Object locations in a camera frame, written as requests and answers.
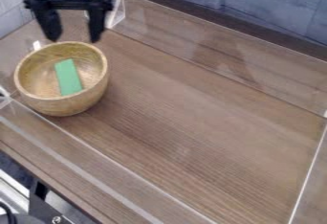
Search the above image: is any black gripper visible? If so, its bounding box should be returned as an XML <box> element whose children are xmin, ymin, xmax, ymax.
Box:
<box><xmin>25</xmin><ymin>0</ymin><xmax>113</xmax><ymax>42</ymax></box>

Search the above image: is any green stick block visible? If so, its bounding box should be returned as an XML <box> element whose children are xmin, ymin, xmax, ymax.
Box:
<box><xmin>55</xmin><ymin>58</ymin><xmax>83</xmax><ymax>96</ymax></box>

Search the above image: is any wooden bowl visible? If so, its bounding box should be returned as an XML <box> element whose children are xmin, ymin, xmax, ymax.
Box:
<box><xmin>15</xmin><ymin>41</ymin><xmax>110</xmax><ymax>117</ymax></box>

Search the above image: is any clear acrylic corner bracket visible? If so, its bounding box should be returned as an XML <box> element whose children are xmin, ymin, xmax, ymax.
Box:
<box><xmin>85</xmin><ymin>0</ymin><xmax>127</xmax><ymax>30</ymax></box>

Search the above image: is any clear acrylic back wall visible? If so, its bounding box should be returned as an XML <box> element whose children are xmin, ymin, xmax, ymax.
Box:
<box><xmin>113</xmin><ymin>0</ymin><xmax>327</xmax><ymax>118</ymax></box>

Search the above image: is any clear acrylic wall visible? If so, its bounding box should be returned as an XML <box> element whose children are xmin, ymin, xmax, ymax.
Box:
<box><xmin>0</xmin><ymin>87</ymin><xmax>217</xmax><ymax>224</ymax></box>
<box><xmin>288</xmin><ymin>128</ymin><xmax>327</xmax><ymax>224</ymax></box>
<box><xmin>113</xmin><ymin>0</ymin><xmax>327</xmax><ymax>118</ymax></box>

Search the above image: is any clear acrylic front wall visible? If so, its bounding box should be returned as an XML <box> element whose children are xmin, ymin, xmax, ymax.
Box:
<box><xmin>0</xmin><ymin>87</ymin><xmax>217</xmax><ymax>224</ymax></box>

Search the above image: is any black table leg bracket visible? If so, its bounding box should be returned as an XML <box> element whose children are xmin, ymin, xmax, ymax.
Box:
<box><xmin>29</xmin><ymin>180</ymin><xmax>89</xmax><ymax>224</ymax></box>

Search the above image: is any black cable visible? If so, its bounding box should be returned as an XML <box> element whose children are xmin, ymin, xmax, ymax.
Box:
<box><xmin>0</xmin><ymin>201</ymin><xmax>18</xmax><ymax>224</ymax></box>

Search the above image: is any clear acrylic right wall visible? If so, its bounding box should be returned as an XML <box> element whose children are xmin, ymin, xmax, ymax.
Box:
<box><xmin>288</xmin><ymin>128</ymin><xmax>327</xmax><ymax>224</ymax></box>

